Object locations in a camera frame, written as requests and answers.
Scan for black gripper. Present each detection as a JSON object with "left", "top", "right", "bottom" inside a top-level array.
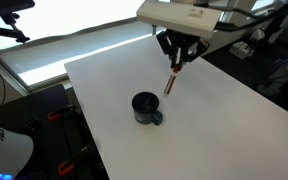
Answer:
[{"left": 155, "top": 28, "right": 210, "bottom": 73}]

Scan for white marker with red cap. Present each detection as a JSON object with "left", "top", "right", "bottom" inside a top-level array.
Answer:
[{"left": 163, "top": 64, "right": 181, "bottom": 97}]

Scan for white robot base blue lights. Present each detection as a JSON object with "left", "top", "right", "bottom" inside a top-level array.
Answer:
[{"left": 0, "top": 118, "right": 35, "bottom": 180}]

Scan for white device on floor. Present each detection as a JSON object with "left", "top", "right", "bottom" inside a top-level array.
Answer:
[{"left": 229, "top": 40, "right": 256, "bottom": 61}]

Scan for dark blue enamel mug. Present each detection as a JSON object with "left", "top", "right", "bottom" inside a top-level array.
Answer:
[{"left": 131, "top": 91, "right": 164, "bottom": 127}]

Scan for black upright stand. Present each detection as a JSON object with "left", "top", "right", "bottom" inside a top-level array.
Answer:
[{"left": 266, "top": 6, "right": 288, "bottom": 45}]

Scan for grey machine on floor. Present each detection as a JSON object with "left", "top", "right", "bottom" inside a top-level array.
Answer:
[{"left": 256, "top": 54, "right": 288, "bottom": 98}]

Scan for black robot stand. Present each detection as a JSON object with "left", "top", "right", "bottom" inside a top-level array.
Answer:
[{"left": 0, "top": 83, "right": 110, "bottom": 180}]

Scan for grey window frame mullion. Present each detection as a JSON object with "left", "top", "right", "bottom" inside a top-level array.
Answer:
[{"left": 151, "top": 24, "right": 160, "bottom": 36}]

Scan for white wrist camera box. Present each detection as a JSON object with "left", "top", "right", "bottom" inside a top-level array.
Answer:
[{"left": 136, "top": 0, "right": 224, "bottom": 40}]

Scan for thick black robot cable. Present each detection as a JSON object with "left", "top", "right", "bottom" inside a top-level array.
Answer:
[{"left": 193, "top": 0, "right": 288, "bottom": 33}]

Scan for black clamp with orange handle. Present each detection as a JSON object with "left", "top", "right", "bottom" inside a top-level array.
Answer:
[
  {"left": 46, "top": 105, "right": 76, "bottom": 122},
  {"left": 57, "top": 143, "right": 92, "bottom": 176}
]

